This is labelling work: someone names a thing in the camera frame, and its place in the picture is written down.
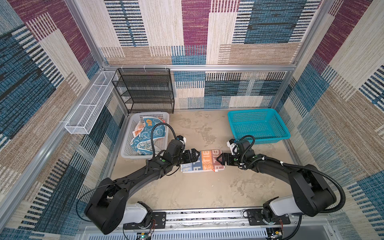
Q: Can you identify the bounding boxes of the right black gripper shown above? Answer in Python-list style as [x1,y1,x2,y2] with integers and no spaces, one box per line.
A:
[216,153,246,166]

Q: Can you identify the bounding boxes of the rabbit print striped towel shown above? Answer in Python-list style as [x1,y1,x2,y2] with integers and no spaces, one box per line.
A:
[181,150,225,173]

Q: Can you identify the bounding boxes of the teal plastic basket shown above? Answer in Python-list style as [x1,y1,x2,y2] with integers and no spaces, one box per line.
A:
[228,109,291,145]

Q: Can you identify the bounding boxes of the white plastic laundry basket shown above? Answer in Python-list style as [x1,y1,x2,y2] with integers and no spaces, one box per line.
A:
[121,112,170,159]

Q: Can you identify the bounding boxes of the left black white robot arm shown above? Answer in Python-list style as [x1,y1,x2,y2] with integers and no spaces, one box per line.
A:
[83,136,201,235]

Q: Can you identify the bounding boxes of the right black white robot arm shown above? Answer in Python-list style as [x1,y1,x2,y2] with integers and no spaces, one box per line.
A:
[217,135,346,225]

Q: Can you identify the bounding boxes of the teal bicycle print towel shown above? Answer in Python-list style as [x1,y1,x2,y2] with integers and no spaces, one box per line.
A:
[130,117,166,156]

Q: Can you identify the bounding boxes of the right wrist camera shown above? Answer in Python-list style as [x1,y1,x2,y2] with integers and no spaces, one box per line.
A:
[227,139,249,155]

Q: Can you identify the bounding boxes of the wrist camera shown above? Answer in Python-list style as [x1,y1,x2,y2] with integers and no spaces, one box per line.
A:
[166,136,187,157]
[227,139,249,155]

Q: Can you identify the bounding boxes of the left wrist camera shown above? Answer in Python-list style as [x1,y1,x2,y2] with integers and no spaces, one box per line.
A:
[166,136,187,157]

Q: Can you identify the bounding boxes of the aluminium mounting rail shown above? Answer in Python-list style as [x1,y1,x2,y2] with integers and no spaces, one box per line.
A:
[77,205,334,232]

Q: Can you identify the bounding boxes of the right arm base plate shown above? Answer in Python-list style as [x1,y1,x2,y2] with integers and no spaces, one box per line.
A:
[243,208,291,226]

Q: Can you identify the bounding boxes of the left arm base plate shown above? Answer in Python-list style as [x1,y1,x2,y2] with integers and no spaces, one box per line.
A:
[123,212,167,231]

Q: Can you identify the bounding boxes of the black wire shelf rack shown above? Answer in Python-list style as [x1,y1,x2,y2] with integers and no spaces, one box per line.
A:
[112,68,175,114]

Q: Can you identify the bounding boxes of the white wire mesh tray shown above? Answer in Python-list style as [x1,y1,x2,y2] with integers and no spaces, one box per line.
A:
[65,71,115,135]

